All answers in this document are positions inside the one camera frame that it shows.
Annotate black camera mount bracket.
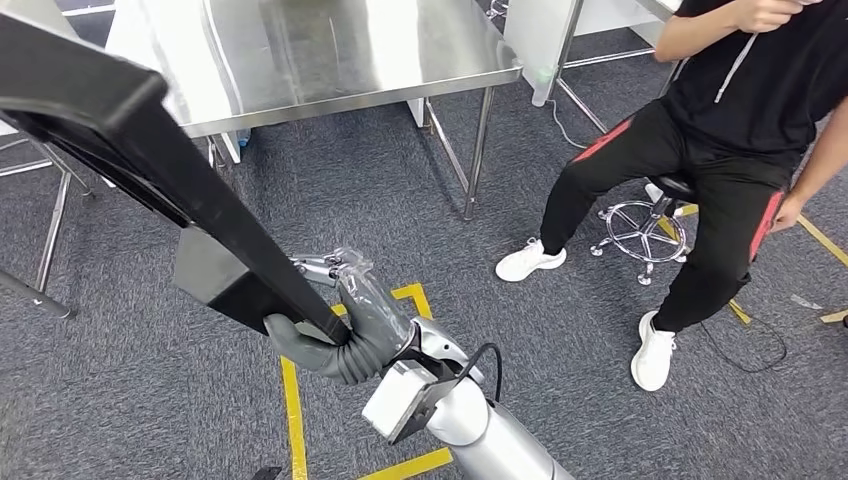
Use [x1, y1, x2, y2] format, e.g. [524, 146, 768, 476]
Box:
[387, 344, 468, 446]

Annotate yellow floor tape square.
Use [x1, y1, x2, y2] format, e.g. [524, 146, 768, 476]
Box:
[278, 283, 455, 480]
[655, 201, 848, 326]

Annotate person's left hand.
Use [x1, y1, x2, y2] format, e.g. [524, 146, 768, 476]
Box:
[770, 192, 806, 234]

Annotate white panel desk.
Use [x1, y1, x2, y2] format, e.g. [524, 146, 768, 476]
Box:
[503, 0, 687, 137]

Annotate person's right hand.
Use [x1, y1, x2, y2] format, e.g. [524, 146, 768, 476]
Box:
[728, 0, 806, 34]

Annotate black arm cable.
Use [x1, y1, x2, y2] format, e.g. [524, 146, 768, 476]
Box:
[457, 342, 503, 403]

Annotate black plastic plate frame part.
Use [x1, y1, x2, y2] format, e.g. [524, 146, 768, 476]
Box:
[0, 11, 352, 347]

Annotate stainless steel table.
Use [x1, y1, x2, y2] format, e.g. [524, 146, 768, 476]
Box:
[0, 122, 97, 321]

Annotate black floor cable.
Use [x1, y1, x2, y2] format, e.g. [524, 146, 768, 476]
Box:
[698, 311, 790, 374]

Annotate white power cable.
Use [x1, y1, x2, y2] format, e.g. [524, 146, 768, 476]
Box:
[548, 99, 592, 151]

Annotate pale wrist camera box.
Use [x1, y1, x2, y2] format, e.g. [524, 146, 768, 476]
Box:
[360, 360, 442, 440]

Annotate person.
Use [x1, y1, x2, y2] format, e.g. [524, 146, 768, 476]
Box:
[495, 0, 848, 393]

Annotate chrome stool with black seat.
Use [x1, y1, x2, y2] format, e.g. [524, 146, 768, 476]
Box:
[589, 173, 697, 287]

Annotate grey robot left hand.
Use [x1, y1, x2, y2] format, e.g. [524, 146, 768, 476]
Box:
[263, 246, 419, 374]

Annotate stainless steel workbench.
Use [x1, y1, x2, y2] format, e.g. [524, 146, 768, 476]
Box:
[104, 0, 525, 223]

